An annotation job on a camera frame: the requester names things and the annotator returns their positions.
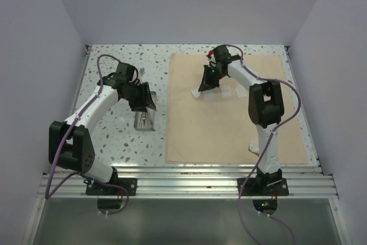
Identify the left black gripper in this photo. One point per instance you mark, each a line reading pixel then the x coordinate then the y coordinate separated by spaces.
pixel 145 100

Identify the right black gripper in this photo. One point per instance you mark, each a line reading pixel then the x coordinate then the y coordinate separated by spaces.
pixel 207 84

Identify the long surgical scissors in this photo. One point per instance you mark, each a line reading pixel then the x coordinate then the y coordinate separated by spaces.
pixel 144 120

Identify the white gauze pad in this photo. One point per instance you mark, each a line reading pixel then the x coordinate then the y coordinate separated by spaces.
pixel 195 93
pixel 208 95
pixel 226 91
pixel 241 91

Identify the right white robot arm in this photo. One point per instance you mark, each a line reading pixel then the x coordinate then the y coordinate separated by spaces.
pixel 265 101

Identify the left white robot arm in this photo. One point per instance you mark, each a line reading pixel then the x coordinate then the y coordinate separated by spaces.
pixel 70 143

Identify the beige surgical cloth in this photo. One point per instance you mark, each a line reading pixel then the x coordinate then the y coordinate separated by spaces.
pixel 219 131

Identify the metal instrument tray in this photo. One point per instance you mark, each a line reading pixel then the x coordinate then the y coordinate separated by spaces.
pixel 148 104

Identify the sealed blade packet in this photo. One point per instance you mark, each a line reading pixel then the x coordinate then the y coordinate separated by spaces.
pixel 254 147

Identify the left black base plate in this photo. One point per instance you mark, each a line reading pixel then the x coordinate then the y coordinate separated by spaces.
pixel 121 186

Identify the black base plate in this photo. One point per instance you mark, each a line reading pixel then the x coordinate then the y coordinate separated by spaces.
pixel 253 188
pixel 121 186

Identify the aluminium mounting rail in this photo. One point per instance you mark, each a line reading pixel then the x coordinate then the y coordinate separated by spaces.
pixel 220 182

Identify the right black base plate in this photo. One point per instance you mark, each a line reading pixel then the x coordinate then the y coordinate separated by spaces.
pixel 253 188

